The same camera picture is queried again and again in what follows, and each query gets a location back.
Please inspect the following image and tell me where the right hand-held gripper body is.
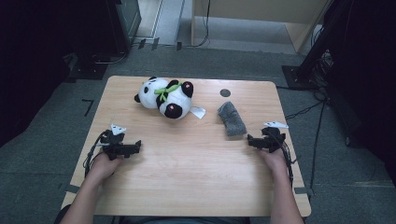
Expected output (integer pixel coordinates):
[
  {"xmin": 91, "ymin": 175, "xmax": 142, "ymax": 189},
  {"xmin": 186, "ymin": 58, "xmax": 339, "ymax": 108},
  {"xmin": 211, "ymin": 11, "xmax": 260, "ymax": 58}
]
[{"xmin": 262, "ymin": 120, "xmax": 290, "ymax": 154}]

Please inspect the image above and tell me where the right hand-held gripper cable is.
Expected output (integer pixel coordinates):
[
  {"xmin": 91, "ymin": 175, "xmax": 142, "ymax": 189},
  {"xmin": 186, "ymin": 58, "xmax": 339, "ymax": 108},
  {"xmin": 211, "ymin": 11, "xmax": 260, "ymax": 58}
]
[{"xmin": 279, "ymin": 141, "xmax": 297, "ymax": 188}]

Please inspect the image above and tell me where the panda plush toy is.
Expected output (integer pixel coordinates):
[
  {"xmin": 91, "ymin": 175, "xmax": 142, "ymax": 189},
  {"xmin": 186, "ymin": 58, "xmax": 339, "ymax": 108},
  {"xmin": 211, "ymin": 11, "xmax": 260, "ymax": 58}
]
[{"xmin": 134, "ymin": 76, "xmax": 206, "ymax": 120}]

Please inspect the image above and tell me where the long black floor cable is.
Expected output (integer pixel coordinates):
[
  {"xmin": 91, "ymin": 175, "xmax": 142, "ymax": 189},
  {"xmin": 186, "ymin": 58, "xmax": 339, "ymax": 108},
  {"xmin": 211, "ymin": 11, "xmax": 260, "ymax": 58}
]
[{"xmin": 308, "ymin": 102, "xmax": 327, "ymax": 196}]

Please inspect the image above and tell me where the black metal stand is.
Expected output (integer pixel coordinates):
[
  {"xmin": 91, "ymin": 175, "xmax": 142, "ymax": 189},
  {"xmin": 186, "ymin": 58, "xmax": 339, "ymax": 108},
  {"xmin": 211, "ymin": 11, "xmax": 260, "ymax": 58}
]
[{"xmin": 281, "ymin": 0, "xmax": 332, "ymax": 91}]

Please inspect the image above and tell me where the black stand base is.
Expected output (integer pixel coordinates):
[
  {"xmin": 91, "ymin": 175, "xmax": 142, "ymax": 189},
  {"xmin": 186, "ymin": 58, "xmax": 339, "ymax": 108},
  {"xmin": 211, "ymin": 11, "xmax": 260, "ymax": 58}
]
[{"xmin": 65, "ymin": 52, "xmax": 109, "ymax": 81}]

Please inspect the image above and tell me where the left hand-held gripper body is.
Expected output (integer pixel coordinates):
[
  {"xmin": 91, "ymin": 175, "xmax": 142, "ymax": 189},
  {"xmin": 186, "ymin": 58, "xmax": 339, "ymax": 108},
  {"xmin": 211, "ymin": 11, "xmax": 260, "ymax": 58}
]
[{"xmin": 99, "ymin": 123, "xmax": 128, "ymax": 161}]

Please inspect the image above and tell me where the bundle of cables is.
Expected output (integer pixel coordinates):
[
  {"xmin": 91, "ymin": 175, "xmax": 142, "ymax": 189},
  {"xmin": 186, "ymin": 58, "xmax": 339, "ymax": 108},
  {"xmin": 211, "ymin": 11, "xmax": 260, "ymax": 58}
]
[{"xmin": 310, "ymin": 49, "xmax": 334, "ymax": 101}]

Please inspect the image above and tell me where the black cabinet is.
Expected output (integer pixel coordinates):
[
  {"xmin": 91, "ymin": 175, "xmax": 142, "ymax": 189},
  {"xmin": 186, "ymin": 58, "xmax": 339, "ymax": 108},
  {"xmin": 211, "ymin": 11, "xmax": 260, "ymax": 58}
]
[{"xmin": 106, "ymin": 0, "xmax": 143, "ymax": 56}]

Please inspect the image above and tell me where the light wooden cabinet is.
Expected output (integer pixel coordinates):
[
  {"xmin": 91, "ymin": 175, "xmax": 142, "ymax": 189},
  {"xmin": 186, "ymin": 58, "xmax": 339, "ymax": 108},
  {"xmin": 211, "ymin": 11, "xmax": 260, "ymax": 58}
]
[{"xmin": 191, "ymin": 0, "xmax": 335, "ymax": 54}]

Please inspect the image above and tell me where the person's right hand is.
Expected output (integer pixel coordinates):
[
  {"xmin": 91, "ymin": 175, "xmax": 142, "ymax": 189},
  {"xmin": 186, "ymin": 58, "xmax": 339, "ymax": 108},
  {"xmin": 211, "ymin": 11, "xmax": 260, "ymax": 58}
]
[{"xmin": 257, "ymin": 147, "xmax": 290, "ymax": 175}]

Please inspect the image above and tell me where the left hand-held gripper cable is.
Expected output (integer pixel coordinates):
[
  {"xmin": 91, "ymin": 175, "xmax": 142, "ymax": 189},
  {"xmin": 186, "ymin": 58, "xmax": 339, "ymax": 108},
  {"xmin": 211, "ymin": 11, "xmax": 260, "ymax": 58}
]
[{"xmin": 82, "ymin": 132, "xmax": 108, "ymax": 178}]

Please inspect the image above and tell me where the person's left hand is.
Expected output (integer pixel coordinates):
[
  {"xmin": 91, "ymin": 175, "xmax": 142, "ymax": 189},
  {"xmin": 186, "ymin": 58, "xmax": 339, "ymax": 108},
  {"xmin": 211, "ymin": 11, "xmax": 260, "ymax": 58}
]
[{"xmin": 88, "ymin": 151, "xmax": 123, "ymax": 182}]

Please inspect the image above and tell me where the grey tape strip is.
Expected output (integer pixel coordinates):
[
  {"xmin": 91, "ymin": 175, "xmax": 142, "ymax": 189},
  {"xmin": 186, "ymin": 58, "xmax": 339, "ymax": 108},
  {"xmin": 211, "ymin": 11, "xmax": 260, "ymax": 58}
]
[
  {"xmin": 59, "ymin": 183, "xmax": 81, "ymax": 194},
  {"xmin": 293, "ymin": 186, "xmax": 314, "ymax": 196}
]

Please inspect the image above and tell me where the dark curtain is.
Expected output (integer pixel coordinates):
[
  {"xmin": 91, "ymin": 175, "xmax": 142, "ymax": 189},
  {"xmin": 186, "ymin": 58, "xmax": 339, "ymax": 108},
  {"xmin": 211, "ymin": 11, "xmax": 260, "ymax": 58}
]
[
  {"xmin": 0, "ymin": 0, "xmax": 74, "ymax": 147},
  {"xmin": 323, "ymin": 0, "xmax": 396, "ymax": 176}
]

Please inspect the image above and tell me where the thin black floor cable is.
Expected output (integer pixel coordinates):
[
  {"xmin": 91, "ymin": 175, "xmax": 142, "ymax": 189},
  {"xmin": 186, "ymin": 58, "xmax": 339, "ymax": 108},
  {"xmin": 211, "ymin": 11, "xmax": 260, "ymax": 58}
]
[{"xmin": 284, "ymin": 99, "xmax": 326, "ymax": 121}]

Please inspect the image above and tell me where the grey sock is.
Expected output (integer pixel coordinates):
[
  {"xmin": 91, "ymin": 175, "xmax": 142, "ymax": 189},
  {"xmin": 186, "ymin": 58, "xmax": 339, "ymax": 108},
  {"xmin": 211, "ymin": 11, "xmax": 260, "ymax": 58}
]
[{"xmin": 217, "ymin": 101, "xmax": 248, "ymax": 137}]

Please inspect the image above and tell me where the black looped floor cable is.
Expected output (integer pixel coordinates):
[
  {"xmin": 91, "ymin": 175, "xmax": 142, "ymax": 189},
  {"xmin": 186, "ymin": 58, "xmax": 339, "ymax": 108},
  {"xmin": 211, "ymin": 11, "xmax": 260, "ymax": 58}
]
[{"xmin": 92, "ymin": 50, "xmax": 129, "ymax": 65}]

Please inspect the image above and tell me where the hand-held gripper cable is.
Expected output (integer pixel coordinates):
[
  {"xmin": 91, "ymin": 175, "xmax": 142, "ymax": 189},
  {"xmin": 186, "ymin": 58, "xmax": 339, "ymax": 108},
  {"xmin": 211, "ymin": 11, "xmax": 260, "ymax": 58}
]
[
  {"xmin": 279, "ymin": 141, "xmax": 297, "ymax": 188},
  {"xmin": 82, "ymin": 132, "xmax": 108, "ymax": 178}
]

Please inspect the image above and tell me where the black hanging cable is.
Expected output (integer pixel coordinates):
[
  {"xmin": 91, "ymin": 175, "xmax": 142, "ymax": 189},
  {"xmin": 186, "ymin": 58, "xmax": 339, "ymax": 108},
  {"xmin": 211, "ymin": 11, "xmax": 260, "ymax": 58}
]
[{"xmin": 186, "ymin": 0, "xmax": 211, "ymax": 49}]

